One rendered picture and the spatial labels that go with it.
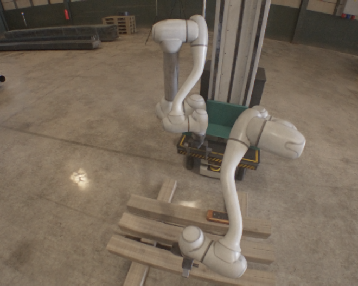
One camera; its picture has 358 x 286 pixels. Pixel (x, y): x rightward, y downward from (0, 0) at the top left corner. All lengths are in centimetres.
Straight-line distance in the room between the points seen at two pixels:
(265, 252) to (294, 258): 35
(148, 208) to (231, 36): 134
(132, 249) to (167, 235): 23
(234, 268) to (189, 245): 19
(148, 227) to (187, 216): 26
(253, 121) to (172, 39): 64
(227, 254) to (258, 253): 54
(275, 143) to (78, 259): 143
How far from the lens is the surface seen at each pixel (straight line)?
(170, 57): 120
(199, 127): 118
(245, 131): 83
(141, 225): 132
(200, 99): 144
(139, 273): 133
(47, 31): 969
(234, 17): 145
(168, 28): 113
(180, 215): 133
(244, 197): 160
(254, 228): 137
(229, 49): 148
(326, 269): 173
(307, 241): 174
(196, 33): 115
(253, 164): 154
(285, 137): 83
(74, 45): 715
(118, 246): 130
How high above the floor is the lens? 138
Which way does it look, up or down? 39 degrees down
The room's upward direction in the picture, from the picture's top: 3 degrees clockwise
